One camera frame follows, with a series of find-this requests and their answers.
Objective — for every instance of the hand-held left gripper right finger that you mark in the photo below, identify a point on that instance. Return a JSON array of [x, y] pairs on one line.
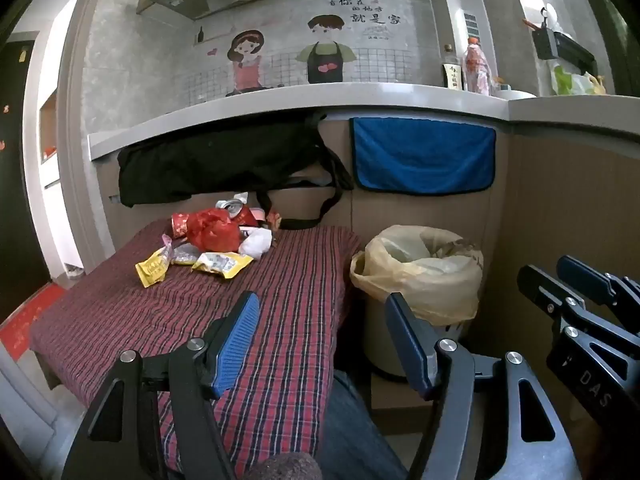
[[407, 345]]

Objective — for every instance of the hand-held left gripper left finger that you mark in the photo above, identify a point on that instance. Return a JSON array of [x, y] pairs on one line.
[[240, 340]]

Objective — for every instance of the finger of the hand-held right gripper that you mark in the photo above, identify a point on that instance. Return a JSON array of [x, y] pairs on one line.
[[542, 290], [582, 272]]

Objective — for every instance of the white trash bin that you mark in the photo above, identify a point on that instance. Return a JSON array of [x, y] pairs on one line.
[[375, 335]]

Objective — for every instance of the yellow white snack wrapper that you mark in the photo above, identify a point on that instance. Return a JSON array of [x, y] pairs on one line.
[[225, 265]]

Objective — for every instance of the white tissue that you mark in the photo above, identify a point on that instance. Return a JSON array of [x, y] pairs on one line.
[[257, 244]]

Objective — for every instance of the silver wrapper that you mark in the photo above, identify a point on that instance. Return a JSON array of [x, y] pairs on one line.
[[184, 256]]

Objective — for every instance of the red plastic bag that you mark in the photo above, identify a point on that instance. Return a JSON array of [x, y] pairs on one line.
[[215, 230]]

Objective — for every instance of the red white snack packet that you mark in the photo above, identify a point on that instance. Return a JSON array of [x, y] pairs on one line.
[[274, 221]]

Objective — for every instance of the crushed red can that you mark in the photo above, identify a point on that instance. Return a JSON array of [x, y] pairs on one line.
[[242, 212]]

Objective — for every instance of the person's jeans leg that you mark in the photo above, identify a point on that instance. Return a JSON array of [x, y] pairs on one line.
[[350, 435]]

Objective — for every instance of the red plaid cloth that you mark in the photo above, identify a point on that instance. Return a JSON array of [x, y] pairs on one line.
[[125, 320]]

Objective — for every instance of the maroon knit garment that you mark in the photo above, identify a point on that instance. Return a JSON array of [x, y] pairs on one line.
[[285, 470]]

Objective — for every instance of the blue towel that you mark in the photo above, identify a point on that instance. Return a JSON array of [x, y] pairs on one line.
[[425, 155]]

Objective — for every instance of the black tote bag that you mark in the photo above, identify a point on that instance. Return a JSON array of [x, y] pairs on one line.
[[215, 160]]

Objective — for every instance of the white bowl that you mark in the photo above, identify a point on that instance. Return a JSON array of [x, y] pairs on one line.
[[515, 95]]

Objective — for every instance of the green white plastic bag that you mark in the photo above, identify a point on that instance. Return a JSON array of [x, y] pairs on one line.
[[565, 82]]

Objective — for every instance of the red floor mat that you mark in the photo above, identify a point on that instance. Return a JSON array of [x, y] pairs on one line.
[[25, 325]]

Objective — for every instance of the black knife rack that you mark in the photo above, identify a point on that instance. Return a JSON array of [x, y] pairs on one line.
[[565, 50]]

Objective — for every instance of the red label plastic bottle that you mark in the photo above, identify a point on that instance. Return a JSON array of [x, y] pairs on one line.
[[476, 67]]

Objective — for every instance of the dark sauce bottle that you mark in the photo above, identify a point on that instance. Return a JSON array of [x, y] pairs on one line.
[[452, 72]]

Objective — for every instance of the grey kitchen counter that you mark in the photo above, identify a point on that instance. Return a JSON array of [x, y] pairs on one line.
[[300, 102]]

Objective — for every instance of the black door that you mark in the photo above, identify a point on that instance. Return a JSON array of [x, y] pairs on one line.
[[20, 160]]

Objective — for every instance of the cartoon couple wall sticker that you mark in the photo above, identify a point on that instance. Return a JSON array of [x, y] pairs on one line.
[[325, 55]]

